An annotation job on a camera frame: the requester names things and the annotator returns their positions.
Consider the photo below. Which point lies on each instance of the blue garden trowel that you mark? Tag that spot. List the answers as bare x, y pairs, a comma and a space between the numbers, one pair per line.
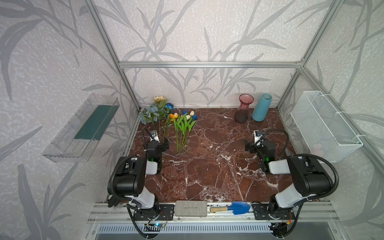
237, 208

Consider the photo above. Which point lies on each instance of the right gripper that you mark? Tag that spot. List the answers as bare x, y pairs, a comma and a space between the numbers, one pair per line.
256, 148

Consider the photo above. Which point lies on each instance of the tulip bunch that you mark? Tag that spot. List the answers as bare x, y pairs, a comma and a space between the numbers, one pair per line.
183, 125

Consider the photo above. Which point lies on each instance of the teal ceramic vase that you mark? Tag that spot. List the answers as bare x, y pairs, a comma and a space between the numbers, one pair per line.
262, 107

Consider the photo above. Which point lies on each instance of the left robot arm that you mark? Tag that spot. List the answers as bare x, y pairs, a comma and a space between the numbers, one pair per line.
127, 182

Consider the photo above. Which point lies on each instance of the red glass vase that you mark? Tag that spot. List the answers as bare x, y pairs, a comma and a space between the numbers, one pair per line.
242, 113

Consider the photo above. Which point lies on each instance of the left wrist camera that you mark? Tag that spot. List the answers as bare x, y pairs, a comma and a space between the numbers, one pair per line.
155, 135

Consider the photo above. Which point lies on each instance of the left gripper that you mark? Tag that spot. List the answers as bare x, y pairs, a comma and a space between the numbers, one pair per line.
157, 145

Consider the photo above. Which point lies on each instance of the clear plastic wall shelf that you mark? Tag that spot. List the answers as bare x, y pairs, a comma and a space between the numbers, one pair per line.
78, 139

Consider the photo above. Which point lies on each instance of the small circuit board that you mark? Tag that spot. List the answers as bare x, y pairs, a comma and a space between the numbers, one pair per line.
155, 226

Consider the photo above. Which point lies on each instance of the teal hydrangea bouquet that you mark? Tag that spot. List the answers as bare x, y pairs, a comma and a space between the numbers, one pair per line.
159, 113

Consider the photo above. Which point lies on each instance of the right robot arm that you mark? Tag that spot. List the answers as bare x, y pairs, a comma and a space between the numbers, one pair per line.
313, 178

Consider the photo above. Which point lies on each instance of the white wire basket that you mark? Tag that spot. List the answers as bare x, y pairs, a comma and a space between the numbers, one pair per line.
323, 128

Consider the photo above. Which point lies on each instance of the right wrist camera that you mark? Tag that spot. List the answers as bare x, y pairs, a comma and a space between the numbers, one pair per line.
257, 136

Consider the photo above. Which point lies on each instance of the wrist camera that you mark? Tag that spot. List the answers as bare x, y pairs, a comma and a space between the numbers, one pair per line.
155, 135
257, 136

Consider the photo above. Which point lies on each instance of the black work glove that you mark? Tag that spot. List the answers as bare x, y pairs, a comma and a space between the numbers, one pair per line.
113, 201

